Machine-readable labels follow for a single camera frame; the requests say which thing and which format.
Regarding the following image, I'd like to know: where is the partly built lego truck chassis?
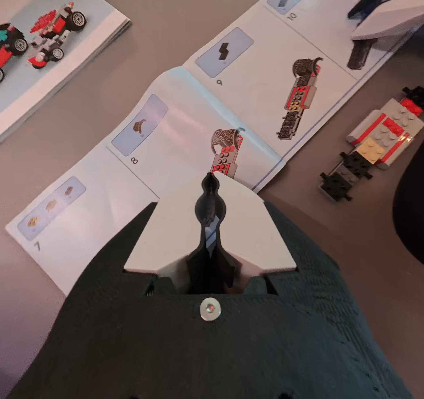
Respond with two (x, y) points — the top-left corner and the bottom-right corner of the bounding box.
(319, 86), (424, 203)

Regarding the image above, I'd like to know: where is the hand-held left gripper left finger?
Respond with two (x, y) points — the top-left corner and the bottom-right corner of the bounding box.
(123, 172), (213, 295)

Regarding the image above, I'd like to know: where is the black round bin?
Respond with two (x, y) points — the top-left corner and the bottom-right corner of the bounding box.
(392, 154), (424, 264)

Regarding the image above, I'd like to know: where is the closed lego instruction booklet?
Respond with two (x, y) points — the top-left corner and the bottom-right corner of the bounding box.
(0, 0), (132, 142)

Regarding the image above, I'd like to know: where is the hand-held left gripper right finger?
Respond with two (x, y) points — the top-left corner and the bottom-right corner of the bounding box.
(209, 172), (297, 295)

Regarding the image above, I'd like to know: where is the open lego instruction booklet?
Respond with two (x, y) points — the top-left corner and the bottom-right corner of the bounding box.
(5, 0), (418, 296)

